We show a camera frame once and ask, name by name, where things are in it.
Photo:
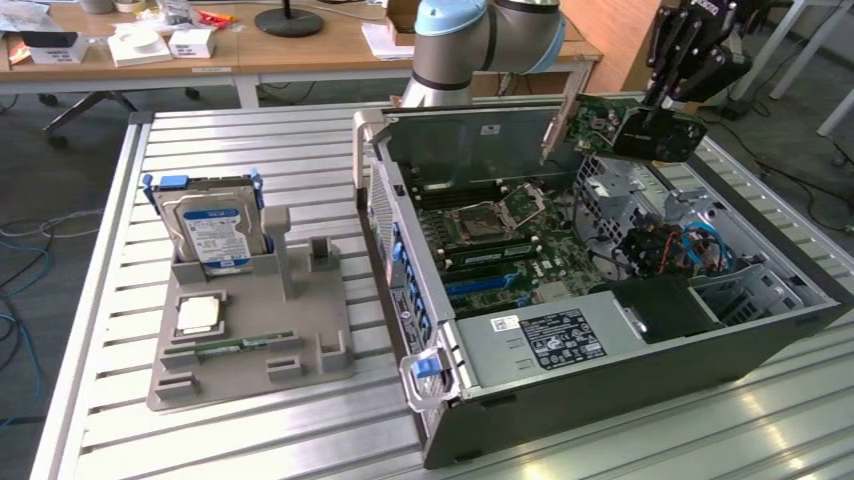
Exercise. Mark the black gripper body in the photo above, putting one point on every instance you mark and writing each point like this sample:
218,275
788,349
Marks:
714,20

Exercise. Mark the black Nvidia graphics card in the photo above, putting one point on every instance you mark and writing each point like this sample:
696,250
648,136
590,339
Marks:
668,142

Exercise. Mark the black box on floor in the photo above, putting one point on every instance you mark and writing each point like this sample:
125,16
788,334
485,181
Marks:
734,109

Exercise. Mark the white table leg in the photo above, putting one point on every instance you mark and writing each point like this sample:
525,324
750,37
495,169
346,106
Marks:
840,117

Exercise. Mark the perforated metal disk bay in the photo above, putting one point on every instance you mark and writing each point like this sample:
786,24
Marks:
614,200

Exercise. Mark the metal socket cover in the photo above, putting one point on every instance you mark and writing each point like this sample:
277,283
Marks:
523,202

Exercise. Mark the brown cardboard box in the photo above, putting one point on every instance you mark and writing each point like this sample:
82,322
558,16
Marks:
401,15

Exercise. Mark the green motherboard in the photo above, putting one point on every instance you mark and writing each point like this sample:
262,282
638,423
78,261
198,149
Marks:
561,250

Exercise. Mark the white paper stack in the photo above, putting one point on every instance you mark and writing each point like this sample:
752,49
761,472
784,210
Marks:
383,42

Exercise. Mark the slanted metal disk bay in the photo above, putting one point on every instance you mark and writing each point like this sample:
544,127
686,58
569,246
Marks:
754,295

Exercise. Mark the CPU socket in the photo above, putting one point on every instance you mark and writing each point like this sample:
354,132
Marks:
477,225

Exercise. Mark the black labelled RAM stick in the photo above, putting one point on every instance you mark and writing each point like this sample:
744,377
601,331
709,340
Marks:
487,256

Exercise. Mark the silver chipset heatsink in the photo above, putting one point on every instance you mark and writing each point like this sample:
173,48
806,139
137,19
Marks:
553,291

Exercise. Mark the blue expansion slot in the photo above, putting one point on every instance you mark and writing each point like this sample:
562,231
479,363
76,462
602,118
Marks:
483,286

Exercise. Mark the wooden desk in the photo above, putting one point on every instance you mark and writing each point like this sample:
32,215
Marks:
301,55

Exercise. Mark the black round lamp base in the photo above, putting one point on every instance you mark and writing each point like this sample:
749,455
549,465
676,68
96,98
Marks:
289,24

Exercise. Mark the blue card retainer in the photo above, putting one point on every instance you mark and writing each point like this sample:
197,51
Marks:
418,312

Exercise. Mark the grey power supply unit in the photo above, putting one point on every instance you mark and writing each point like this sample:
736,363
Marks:
494,360

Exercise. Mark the open black PC case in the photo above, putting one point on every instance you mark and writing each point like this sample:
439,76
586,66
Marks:
601,400

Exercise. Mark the red packet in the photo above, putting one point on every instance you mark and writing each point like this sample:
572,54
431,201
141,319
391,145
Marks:
215,19

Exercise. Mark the small white box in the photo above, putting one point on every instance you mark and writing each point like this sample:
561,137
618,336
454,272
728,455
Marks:
190,46

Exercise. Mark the blue case latch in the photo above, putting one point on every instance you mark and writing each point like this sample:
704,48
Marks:
427,369

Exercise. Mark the clear plastic parts bag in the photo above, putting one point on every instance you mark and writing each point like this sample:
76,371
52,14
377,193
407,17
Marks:
177,12

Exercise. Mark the grey printed parts rack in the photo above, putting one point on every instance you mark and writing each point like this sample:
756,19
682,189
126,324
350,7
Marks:
267,310

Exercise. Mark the white box with round part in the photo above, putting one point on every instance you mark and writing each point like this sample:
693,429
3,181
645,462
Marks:
137,52

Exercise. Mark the grey cup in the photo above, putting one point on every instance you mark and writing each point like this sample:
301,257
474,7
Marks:
98,6

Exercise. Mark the green RAM stick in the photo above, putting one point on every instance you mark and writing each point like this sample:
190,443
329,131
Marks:
247,343

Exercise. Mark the silver CPU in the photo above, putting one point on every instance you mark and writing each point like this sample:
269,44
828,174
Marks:
199,314

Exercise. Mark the black chair base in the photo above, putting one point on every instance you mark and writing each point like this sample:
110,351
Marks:
80,111

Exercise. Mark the white box with black lid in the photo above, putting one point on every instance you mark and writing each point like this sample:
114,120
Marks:
56,54

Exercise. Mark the printed paper sheet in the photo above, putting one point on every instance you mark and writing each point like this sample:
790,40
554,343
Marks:
20,20

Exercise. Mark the orange book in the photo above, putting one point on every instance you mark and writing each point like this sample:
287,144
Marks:
19,55

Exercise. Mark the white desk frame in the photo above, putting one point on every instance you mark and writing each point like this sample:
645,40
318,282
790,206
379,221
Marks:
746,87

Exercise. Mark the hard disk with blue bracket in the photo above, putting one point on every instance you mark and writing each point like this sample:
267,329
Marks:
214,230

